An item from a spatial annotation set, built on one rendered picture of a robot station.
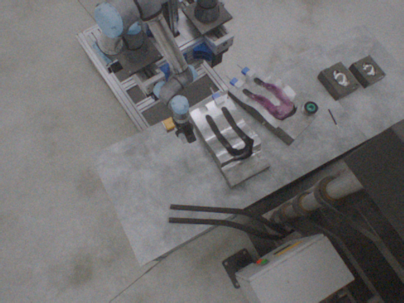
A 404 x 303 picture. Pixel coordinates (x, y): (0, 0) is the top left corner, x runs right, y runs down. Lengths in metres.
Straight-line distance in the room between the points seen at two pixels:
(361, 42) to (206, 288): 2.04
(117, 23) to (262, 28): 2.31
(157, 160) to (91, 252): 1.10
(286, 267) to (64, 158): 2.22
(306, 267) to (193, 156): 0.97
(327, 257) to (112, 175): 1.22
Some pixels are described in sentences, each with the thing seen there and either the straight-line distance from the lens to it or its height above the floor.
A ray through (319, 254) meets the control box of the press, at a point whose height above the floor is 1.47.
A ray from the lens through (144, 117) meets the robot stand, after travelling 2.61.
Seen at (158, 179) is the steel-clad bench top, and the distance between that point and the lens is 1.80.
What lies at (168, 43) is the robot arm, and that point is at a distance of 1.41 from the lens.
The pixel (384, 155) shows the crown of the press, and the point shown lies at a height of 1.94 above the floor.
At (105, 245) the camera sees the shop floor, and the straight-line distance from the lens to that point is 2.63.
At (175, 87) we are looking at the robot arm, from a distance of 1.46.
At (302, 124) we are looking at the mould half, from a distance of 1.87.
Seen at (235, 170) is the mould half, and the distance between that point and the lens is 1.75.
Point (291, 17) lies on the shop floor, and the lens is 3.57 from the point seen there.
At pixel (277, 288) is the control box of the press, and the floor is 1.47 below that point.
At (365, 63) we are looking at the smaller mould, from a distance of 2.31.
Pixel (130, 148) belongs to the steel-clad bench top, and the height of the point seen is 0.80.
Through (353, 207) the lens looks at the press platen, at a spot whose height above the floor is 1.54.
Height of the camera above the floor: 2.53
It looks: 71 degrees down
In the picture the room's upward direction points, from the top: 1 degrees clockwise
